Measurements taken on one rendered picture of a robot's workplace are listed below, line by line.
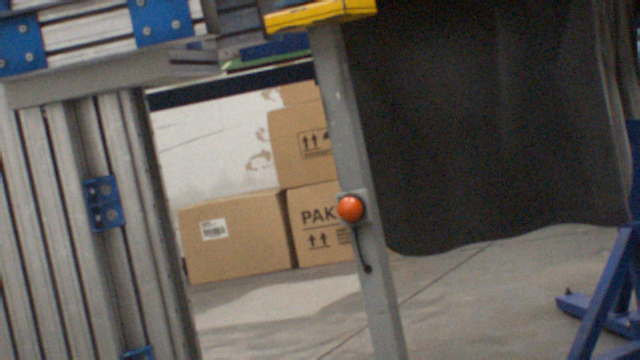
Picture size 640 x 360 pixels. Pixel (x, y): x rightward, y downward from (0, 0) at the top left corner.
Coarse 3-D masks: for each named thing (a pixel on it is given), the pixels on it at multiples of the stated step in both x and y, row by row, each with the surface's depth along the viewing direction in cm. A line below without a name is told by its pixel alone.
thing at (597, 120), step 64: (448, 0) 216; (512, 0) 212; (576, 0) 208; (384, 64) 223; (448, 64) 218; (512, 64) 214; (576, 64) 210; (384, 128) 224; (448, 128) 220; (512, 128) 216; (576, 128) 212; (384, 192) 226; (448, 192) 222; (512, 192) 218; (576, 192) 215
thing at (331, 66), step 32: (352, 0) 192; (288, 32) 198; (320, 32) 195; (320, 64) 196; (352, 96) 198; (352, 128) 196; (352, 160) 196; (352, 192) 195; (352, 224) 196; (384, 256) 199; (384, 288) 197; (384, 320) 197; (384, 352) 198
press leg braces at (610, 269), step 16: (624, 240) 337; (608, 256) 337; (624, 256) 335; (608, 272) 333; (624, 272) 335; (608, 288) 331; (624, 288) 369; (592, 304) 330; (608, 304) 330; (624, 304) 375; (592, 320) 327; (576, 336) 327; (592, 336) 326; (576, 352) 324; (592, 352) 325
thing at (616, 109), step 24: (600, 0) 219; (624, 0) 241; (600, 24) 219; (624, 24) 236; (600, 48) 217; (624, 48) 235; (624, 72) 233; (624, 96) 232; (624, 144) 221; (624, 168) 220
